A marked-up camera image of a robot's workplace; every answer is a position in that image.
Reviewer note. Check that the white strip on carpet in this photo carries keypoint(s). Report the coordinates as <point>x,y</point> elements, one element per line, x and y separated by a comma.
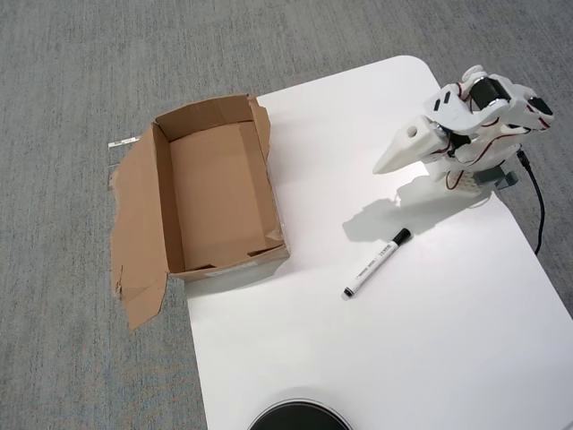
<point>124,142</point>

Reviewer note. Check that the grey table clamp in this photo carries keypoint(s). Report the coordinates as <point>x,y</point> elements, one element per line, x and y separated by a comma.
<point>497,177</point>

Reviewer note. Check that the open brown cardboard box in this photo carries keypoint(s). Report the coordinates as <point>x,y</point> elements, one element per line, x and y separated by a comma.
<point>215,192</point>

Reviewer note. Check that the white marker pen black cap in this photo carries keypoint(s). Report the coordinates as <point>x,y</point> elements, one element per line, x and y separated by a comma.
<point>377,263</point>

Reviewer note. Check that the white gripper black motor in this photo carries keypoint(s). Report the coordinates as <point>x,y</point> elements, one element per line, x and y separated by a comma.
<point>405,145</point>

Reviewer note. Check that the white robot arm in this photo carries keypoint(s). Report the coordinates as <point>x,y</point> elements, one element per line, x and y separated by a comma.
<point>519,117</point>

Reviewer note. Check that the black round object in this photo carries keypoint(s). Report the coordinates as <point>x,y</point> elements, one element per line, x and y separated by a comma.
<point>297,416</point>

